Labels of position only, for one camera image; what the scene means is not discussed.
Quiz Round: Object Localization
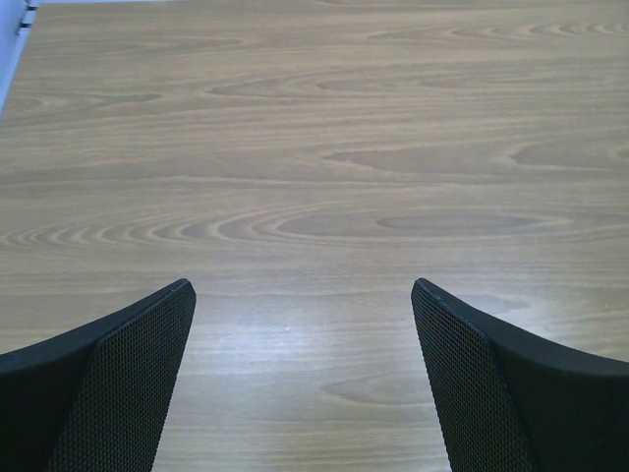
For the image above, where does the aluminium frame rail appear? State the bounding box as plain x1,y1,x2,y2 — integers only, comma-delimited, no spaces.
11,0,40,35

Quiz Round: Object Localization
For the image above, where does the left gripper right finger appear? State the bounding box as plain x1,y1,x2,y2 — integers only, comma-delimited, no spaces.
411,278,628,471

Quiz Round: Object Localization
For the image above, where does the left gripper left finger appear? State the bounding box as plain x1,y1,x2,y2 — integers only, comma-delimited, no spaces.
1,279,196,471

